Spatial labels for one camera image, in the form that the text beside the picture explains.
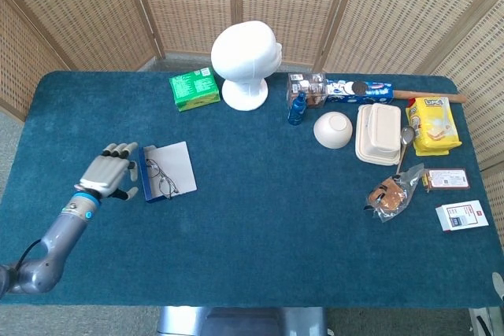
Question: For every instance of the cream lunch box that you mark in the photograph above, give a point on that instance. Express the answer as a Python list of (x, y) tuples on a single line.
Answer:
[(380, 135)]

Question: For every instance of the blue spray bottle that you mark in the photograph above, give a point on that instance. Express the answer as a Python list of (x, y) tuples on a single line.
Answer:
[(296, 111)]

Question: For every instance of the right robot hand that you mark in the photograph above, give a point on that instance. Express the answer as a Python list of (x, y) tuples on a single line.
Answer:
[(499, 285)]

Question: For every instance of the white foam mannequin head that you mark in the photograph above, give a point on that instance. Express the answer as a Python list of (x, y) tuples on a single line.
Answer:
[(244, 52)]

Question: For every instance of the thin-framed eyeglasses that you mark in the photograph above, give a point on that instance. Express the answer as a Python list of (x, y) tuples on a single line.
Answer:
[(167, 187)]

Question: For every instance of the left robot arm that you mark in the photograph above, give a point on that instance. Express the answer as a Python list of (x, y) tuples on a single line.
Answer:
[(59, 241)]

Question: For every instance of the cream upturned bowl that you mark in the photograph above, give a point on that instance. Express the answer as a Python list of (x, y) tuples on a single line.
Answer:
[(332, 129)]

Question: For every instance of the clear plastic biscuit box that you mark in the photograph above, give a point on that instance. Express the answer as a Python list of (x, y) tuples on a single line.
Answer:
[(311, 88)]

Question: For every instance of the yellow snack bag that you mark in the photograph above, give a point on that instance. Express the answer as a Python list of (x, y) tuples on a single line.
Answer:
[(433, 123)]

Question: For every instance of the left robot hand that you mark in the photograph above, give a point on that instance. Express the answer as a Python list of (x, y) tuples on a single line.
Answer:
[(104, 170)]

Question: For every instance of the brown red flat package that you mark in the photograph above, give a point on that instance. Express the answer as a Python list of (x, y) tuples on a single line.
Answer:
[(449, 178)]

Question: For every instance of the wicker folding screen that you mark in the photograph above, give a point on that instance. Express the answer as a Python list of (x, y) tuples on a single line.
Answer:
[(98, 5)]

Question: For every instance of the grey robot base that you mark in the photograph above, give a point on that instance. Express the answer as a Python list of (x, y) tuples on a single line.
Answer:
[(236, 322)]

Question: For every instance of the small white red box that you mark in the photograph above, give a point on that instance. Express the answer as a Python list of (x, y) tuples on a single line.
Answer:
[(460, 216)]

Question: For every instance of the metal spoon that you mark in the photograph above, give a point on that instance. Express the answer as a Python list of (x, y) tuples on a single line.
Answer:
[(407, 135)]

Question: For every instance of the white equipment base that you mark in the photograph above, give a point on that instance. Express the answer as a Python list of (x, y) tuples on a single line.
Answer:
[(488, 322)]

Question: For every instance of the bread in clear bag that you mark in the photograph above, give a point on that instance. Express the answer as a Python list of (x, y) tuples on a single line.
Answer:
[(388, 194)]

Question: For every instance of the blue table cloth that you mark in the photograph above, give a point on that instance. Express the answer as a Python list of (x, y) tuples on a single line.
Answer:
[(275, 214)]

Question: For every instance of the green cardboard box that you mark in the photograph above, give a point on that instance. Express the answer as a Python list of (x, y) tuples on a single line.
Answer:
[(195, 88)]

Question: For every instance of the blue cookie box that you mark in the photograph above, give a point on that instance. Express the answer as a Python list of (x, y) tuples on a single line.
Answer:
[(370, 92)]

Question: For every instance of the wooden rolling pin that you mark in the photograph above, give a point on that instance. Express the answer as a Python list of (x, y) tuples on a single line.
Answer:
[(401, 94)]

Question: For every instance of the blue glasses case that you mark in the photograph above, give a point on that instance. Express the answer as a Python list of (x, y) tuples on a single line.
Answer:
[(177, 163)]

